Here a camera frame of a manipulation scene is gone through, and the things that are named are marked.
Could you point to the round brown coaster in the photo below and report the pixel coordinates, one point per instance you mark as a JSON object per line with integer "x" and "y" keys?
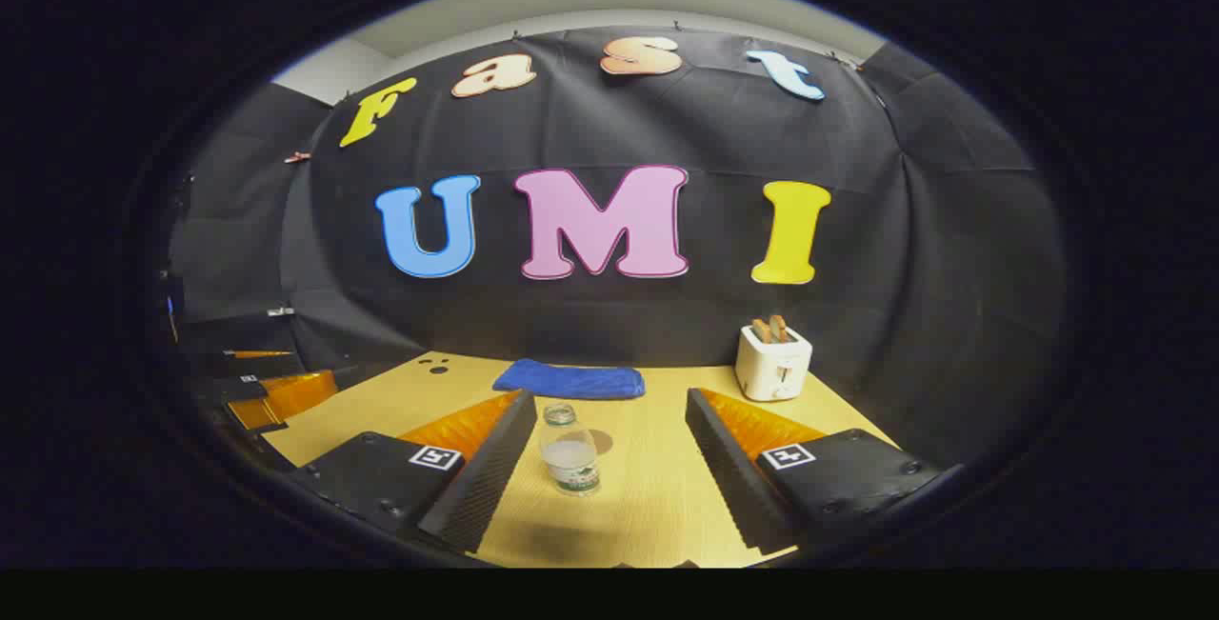
{"x": 604, "y": 441}

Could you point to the toast bread slice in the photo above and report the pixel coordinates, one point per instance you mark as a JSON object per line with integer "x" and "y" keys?
{"x": 762, "y": 330}
{"x": 779, "y": 327}

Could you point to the clear plastic water bottle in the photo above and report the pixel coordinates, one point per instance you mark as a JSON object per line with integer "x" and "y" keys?
{"x": 569, "y": 458}

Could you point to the blue towel cloth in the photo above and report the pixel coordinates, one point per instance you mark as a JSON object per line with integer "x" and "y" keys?
{"x": 569, "y": 380}

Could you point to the red cloth clip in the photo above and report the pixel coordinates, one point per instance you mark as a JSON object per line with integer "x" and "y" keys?
{"x": 297, "y": 157}

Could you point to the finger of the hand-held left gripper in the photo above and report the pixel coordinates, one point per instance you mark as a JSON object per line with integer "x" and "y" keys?
{"x": 286, "y": 398}
{"x": 259, "y": 354}

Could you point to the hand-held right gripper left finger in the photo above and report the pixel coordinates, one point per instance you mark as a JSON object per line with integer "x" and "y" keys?
{"x": 486, "y": 477}

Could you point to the white toaster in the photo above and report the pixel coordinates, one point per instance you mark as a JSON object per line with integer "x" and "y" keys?
{"x": 771, "y": 370}

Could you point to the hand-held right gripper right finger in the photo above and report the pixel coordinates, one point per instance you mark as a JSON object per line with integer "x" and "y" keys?
{"x": 729, "y": 477}

